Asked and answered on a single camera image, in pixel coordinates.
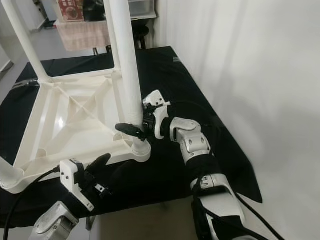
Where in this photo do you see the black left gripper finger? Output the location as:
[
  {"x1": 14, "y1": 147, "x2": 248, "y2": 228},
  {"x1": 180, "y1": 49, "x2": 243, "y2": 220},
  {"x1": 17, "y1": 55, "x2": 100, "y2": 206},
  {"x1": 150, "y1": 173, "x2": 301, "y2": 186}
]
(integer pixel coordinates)
[
  {"x1": 110, "y1": 160, "x2": 132, "y2": 187},
  {"x1": 87, "y1": 153, "x2": 112, "y2": 174}
]

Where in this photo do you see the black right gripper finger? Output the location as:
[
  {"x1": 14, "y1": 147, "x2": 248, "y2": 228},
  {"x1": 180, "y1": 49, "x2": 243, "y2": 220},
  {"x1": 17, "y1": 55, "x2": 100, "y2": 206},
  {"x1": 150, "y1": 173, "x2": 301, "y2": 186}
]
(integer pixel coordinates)
[{"x1": 115, "y1": 123, "x2": 146, "y2": 139}]

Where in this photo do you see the white plastic table top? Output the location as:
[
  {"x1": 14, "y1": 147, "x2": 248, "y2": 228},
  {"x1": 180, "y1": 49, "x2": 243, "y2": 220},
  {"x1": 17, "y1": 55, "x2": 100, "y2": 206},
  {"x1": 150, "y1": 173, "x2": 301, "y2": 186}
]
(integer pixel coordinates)
[{"x1": 3, "y1": 67, "x2": 152, "y2": 195}]

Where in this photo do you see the black tablecloth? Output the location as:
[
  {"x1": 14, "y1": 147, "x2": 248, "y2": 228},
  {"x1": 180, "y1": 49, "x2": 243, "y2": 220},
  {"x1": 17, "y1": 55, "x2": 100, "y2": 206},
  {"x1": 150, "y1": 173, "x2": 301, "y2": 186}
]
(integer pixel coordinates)
[{"x1": 0, "y1": 46, "x2": 264, "y2": 229}]

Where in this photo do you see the black stool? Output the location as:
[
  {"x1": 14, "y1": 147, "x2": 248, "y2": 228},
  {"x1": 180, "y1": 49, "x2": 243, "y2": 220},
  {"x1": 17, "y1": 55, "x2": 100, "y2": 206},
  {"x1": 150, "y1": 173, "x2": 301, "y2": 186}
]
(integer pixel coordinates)
[{"x1": 132, "y1": 25, "x2": 152, "y2": 50}]

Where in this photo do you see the beige cloth covered table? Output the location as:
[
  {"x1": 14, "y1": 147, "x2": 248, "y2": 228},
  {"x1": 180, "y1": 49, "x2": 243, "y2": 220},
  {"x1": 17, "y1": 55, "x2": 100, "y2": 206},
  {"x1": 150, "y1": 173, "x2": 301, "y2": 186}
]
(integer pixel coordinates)
[{"x1": 55, "y1": 21, "x2": 111, "y2": 52}]

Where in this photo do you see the clear container green lid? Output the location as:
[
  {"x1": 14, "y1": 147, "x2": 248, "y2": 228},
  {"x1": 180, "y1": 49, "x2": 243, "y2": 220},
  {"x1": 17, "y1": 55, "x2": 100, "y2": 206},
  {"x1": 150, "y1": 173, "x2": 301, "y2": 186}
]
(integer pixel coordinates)
[{"x1": 127, "y1": 0, "x2": 156, "y2": 20}]

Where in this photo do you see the black bag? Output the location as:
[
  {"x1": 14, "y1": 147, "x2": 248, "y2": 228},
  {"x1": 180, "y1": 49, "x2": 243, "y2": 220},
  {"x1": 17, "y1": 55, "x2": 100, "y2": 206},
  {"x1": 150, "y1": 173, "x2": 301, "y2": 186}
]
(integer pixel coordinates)
[{"x1": 84, "y1": 0, "x2": 107, "y2": 22}]

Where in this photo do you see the red printed cardboard box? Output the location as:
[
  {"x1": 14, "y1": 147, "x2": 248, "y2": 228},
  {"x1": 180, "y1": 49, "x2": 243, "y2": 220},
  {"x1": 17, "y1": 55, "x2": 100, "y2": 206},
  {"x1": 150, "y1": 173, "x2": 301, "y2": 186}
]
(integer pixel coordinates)
[{"x1": 58, "y1": 0, "x2": 85, "y2": 22}]

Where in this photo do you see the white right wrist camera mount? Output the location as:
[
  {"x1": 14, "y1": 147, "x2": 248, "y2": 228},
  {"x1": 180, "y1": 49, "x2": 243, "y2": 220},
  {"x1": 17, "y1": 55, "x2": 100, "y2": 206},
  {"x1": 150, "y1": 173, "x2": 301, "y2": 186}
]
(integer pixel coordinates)
[{"x1": 142, "y1": 89, "x2": 172, "y2": 141}]

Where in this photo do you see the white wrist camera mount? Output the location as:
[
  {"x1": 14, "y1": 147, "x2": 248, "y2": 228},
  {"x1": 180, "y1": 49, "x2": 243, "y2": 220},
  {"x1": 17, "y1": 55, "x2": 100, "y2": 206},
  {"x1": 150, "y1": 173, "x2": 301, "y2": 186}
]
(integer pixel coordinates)
[
  {"x1": 58, "y1": 158, "x2": 96, "y2": 212},
  {"x1": 142, "y1": 89, "x2": 172, "y2": 141}
]

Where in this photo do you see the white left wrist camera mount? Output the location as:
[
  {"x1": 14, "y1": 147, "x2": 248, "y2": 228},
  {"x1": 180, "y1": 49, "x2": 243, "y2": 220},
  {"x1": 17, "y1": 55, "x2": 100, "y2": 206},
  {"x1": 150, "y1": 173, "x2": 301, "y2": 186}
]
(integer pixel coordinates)
[{"x1": 58, "y1": 158, "x2": 96, "y2": 212}]

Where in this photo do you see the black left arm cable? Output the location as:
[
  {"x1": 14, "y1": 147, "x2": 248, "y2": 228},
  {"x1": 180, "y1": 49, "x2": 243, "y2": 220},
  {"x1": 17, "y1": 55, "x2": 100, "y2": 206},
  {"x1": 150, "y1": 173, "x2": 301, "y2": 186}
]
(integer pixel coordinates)
[{"x1": 2, "y1": 167, "x2": 62, "y2": 240}]

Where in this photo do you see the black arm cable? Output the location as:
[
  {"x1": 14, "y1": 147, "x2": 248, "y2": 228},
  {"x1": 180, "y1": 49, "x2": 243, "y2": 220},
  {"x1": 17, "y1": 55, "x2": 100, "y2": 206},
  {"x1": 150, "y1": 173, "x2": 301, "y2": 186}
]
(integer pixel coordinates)
[
  {"x1": 180, "y1": 100, "x2": 287, "y2": 240},
  {"x1": 2, "y1": 167, "x2": 62, "y2": 240}
]

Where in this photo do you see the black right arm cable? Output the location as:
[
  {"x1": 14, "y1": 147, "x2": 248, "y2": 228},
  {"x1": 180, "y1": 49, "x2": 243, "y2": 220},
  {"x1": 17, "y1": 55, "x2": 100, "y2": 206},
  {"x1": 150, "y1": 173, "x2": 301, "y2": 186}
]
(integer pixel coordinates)
[{"x1": 180, "y1": 100, "x2": 287, "y2": 240}]

